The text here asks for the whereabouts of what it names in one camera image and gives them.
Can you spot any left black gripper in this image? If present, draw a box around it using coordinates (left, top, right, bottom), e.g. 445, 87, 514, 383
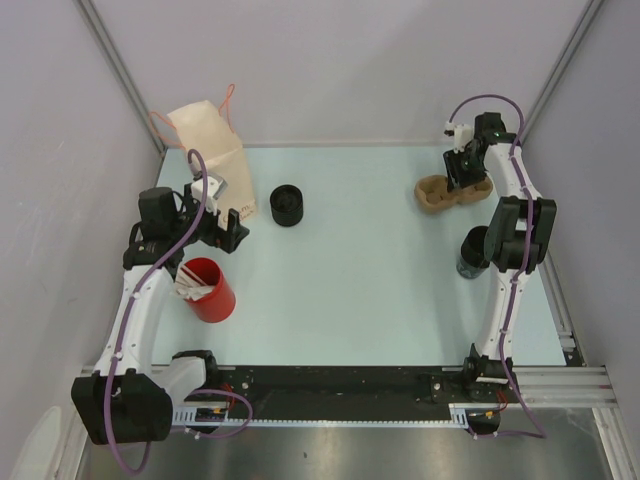
169, 184, 247, 253

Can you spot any brown pulp cup carrier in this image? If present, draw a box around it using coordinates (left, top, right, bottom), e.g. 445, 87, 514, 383
414, 175, 493, 214

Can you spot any beige paper takeout bag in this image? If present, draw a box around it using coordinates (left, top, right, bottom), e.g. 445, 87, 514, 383
148, 84, 258, 226

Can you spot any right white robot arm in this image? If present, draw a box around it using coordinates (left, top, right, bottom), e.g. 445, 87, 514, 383
443, 112, 557, 401

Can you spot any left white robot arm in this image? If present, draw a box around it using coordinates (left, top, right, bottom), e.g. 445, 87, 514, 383
71, 180, 249, 445

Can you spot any short black coffee cup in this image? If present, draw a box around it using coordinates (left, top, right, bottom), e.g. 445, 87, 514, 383
269, 184, 304, 227

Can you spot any tall black coffee cup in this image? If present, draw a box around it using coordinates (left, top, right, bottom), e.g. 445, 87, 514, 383
456, 225, 490, 280

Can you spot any red cylindrical container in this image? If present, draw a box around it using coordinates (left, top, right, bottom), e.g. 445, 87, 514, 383
180, 257, 236, 323

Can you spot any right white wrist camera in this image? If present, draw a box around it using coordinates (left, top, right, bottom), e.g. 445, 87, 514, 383
444, 121, 474, 153

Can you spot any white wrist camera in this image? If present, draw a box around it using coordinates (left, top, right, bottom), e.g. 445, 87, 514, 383
444, 121, 474, 153
189, 173, 228, 214

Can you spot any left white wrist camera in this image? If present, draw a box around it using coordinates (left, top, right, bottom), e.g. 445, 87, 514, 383
189, 173, 228, 214

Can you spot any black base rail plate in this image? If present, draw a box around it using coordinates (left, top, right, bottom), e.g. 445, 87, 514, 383
204, 366, 506, 422

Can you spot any white slotted cable duct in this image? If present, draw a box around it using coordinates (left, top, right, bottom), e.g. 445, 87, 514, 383
169, 403, 501, 429

